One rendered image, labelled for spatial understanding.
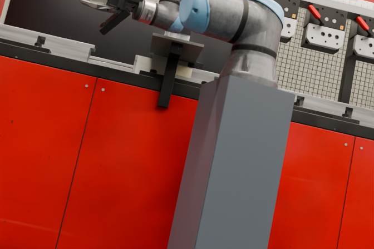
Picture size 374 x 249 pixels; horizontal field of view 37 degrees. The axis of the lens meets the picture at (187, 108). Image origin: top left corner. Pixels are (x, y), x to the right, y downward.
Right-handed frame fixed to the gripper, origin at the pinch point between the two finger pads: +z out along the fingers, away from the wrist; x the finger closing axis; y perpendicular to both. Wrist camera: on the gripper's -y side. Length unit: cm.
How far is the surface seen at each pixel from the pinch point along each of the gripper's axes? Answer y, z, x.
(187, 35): -9, -49, -30
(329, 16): 18, -99, -24
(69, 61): -27.5, -6.5, -15.2
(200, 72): -18, -56, -18
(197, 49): -5.5, -45.5, -3.9
